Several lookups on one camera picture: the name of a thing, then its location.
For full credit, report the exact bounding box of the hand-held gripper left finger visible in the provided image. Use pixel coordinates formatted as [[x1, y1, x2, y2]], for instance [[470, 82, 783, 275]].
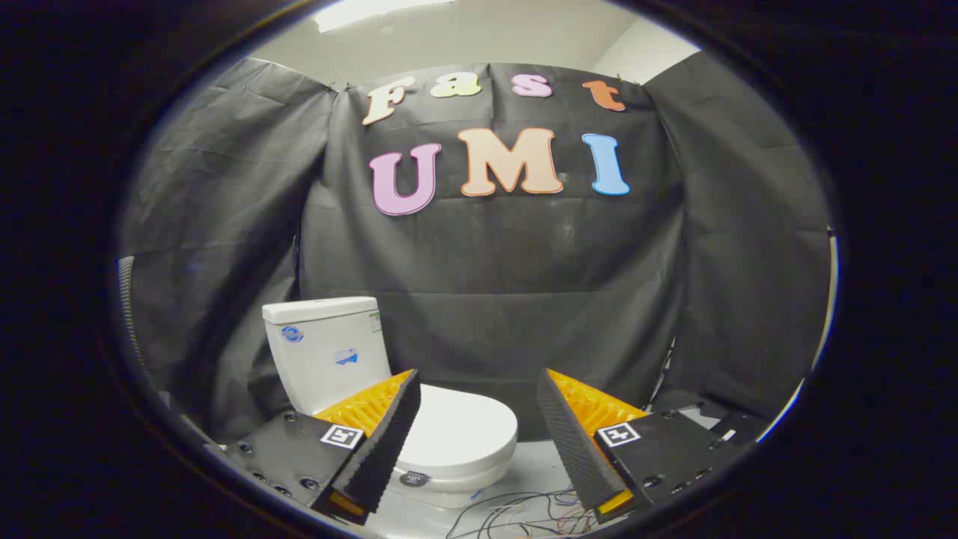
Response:
[[223, 368, 422, 525]]

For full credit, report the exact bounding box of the black backdrop cloth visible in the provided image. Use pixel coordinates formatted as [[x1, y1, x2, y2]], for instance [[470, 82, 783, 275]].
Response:
[[120, 51, 833, 446]]

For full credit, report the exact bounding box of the grey ribbed object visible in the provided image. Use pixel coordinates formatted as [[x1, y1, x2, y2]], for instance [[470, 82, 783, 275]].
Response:
[[118, 256, 143, 368]]

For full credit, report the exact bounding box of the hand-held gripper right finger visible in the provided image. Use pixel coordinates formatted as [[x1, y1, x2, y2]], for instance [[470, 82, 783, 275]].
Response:
[[537, 368, 739, 524]]

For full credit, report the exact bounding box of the tangle of thin cables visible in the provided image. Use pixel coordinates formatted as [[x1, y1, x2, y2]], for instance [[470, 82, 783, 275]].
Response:
[[447, 487, 599, 539]]

